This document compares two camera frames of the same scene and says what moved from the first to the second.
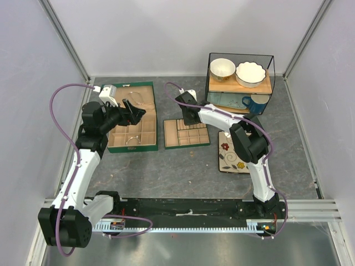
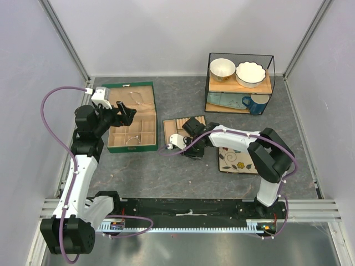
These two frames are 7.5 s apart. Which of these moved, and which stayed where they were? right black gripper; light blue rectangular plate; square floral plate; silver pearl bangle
Moved: right black gripper
Stayed: light blue rectangular plate; square floral plate; silver pearl bangle
